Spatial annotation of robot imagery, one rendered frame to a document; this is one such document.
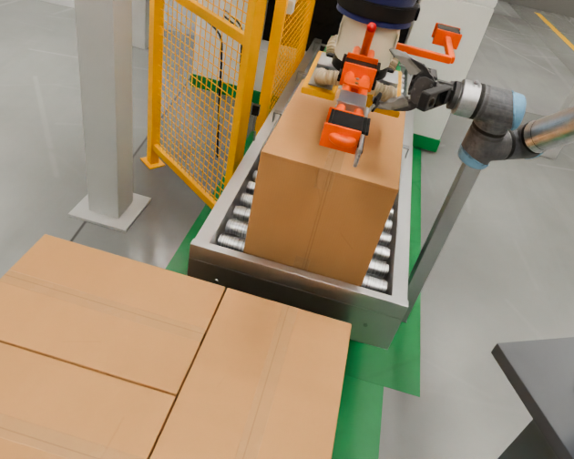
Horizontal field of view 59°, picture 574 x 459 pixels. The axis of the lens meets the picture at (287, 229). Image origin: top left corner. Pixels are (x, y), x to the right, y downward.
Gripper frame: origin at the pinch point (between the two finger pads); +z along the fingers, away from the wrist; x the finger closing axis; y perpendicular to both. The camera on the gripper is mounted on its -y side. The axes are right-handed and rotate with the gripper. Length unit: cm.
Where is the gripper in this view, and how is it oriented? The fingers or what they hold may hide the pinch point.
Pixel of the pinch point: (379, 78)
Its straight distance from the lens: 135.3
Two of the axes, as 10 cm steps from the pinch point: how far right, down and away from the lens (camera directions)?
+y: 1.9, -5.9, 7.9
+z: -9.6, -2.6, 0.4
